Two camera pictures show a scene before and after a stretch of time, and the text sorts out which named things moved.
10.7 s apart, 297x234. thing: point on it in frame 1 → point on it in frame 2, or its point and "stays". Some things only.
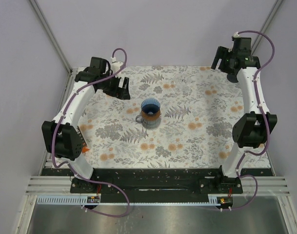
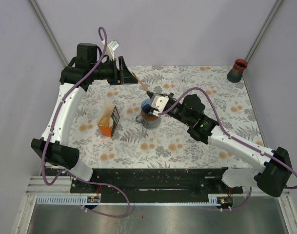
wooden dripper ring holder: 150,117 stays
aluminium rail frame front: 264,185 stays
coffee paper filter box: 84,147 → 108,119
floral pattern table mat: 177,117 stays
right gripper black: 221,53 → 170,96
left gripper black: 122,93 → 124,75
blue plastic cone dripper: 150,106 stays
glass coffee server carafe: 148,124 stays
